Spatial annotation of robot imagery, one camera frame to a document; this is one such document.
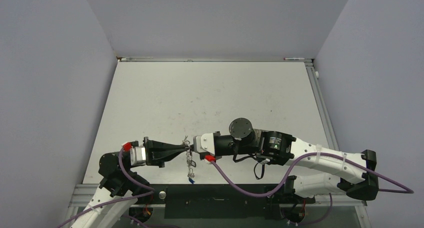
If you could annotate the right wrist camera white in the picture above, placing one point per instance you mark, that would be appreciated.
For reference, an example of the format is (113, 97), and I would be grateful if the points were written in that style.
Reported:
(204, 145)

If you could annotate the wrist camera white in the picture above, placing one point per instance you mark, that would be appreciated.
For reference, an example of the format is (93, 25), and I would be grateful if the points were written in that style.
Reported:
(204, 145)
(138, 156)

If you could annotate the aluminium table frame rail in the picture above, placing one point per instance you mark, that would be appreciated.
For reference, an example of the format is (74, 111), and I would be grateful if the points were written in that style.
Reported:
(361, 211)

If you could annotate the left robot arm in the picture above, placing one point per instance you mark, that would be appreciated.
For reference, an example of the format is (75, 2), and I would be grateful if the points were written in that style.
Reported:
(120, 187)

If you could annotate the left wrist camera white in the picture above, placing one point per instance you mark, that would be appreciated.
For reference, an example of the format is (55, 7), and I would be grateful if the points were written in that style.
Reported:
(138, 156)

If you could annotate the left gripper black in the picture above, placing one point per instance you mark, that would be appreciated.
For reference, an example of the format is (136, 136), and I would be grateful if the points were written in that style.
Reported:
(157, 156)

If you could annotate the metal disc keyring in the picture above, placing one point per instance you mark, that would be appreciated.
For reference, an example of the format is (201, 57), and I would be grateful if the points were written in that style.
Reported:
(189, 158)

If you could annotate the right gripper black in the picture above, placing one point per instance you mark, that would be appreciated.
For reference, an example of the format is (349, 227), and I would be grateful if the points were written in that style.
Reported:
(216, 155)

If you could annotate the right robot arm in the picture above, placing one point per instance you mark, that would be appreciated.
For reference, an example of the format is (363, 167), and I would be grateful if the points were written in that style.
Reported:
(339, 172)

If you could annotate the red white marker pen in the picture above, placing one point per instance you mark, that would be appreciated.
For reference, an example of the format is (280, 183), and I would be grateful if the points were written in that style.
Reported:
(294, 59)

